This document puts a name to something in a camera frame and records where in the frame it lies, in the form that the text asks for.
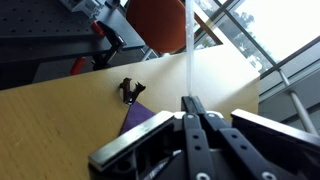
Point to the grey metal handrail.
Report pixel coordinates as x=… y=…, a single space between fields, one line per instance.
x=300 y=110

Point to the white power strip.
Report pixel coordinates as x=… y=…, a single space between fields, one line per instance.
x=85 y=6

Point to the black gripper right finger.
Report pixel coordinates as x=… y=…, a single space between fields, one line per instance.
x=240 y=146

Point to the black staple remover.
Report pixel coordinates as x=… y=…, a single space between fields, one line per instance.
x=130 y=91

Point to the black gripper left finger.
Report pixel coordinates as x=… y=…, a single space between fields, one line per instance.
x=193 y=146

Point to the black breadboard table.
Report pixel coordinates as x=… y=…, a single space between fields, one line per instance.
x=40 y=30

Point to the clear plastic straw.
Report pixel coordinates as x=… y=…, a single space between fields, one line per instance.
x=190 y=50

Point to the orange chair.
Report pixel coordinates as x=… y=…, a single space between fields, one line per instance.
x=155 y=23

